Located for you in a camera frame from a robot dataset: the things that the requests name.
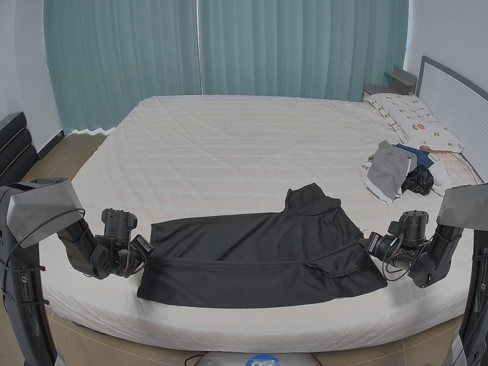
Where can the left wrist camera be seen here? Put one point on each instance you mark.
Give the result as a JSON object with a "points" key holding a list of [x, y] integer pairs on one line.
{"points": [[133, 221]]}

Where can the black shiny garment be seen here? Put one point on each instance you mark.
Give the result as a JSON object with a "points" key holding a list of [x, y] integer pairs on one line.
{"points": [[417, 179]]}

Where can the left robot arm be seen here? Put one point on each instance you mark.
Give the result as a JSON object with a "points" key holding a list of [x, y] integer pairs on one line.
{"points": [[42, 204]]}

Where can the grey garment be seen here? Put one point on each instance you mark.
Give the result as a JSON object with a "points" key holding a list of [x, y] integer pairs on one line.
{"points": [[387, 170]]}

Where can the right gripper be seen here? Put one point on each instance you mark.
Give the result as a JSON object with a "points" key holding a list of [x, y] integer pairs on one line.
{"points": [[375, 245]]}

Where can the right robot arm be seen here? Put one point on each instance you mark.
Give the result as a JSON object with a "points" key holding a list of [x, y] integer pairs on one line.
{"points": [[469, 204]]}

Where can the grey bedside table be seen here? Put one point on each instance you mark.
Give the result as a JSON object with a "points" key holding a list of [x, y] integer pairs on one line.
{"points": [[398, 78]]}

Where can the dark blue garment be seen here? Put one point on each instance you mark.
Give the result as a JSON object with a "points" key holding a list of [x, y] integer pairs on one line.
{"points": [[421, 156]]}

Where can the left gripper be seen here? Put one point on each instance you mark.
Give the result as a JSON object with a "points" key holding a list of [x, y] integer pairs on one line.
{"points": [[142, 251]]}

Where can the blue-green curtain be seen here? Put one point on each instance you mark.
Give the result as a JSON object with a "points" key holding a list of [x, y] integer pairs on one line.
{"points": [[125, 44], [305, 32]]}

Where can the bed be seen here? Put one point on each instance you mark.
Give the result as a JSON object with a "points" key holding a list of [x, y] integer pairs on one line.
{"points": [[228, 147]]}

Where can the black T-shirt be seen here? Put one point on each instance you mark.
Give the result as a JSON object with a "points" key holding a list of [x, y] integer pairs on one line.
{"points": [[247, 235]]}

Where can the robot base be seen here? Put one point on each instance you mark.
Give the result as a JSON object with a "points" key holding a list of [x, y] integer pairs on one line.
{"points": [[228, 360]]}

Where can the white garment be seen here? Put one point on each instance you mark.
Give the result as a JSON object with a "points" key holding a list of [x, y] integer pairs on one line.
{"points": [[441, 175]]}

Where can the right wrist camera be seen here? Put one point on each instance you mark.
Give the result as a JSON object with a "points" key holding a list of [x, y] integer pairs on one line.
{"points": [[393, 230]]}

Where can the black chest of drawers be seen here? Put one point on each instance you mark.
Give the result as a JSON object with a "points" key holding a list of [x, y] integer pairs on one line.
{"points": [[15, 147]]}

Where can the white printed pillow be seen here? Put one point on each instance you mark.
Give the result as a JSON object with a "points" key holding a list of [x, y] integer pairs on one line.
{"points": [[415, 120]]}

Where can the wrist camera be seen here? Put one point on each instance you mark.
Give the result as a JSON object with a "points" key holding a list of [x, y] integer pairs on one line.
{"points": [[133, 221], [393, 230]]}

